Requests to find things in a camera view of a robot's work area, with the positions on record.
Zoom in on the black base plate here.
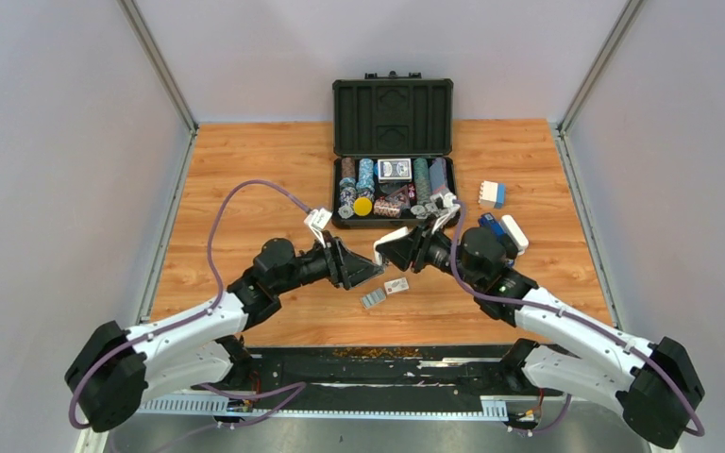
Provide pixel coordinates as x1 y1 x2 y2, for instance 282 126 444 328
212 344 551 413

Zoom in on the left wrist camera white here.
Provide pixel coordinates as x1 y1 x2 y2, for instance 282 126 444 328
304 208 332 247

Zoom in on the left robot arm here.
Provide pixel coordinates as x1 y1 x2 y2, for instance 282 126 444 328
64 234 384 432

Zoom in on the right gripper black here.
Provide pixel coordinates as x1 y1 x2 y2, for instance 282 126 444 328
376 215 481 290

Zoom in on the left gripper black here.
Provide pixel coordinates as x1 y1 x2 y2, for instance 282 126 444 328
274 230 384 296

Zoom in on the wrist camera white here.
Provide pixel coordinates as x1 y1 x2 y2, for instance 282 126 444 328
430 191 461 233
304 208 332 247

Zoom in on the blue stapler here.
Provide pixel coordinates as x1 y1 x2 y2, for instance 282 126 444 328
478 212 506 237

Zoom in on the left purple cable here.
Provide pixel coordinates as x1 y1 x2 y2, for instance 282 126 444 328
68 179 313 432

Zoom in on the grey staple strip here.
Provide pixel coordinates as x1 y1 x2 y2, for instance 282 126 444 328
361 288 387 310

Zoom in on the grey green white stapler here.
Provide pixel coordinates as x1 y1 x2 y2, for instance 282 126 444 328
373 237 391 267

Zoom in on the purple cable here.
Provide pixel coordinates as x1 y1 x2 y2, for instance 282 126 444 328
68 179 313 432
448 199 706 439

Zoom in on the yellow dealer chip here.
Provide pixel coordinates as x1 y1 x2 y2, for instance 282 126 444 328
352 196 373 217

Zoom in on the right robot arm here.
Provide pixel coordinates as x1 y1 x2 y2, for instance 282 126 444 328
374 225 705 449

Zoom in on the black poker chip case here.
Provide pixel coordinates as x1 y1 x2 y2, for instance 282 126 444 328
331 73 458 229

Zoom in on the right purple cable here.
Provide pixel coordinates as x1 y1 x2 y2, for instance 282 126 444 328
448 199 706 439

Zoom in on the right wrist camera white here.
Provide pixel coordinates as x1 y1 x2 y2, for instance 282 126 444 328
430 191 461 233

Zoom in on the white blue toy block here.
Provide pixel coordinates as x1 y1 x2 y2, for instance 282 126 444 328
478 180 506 210

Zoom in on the blue playing card deck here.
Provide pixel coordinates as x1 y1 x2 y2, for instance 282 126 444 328
377 159 413 182

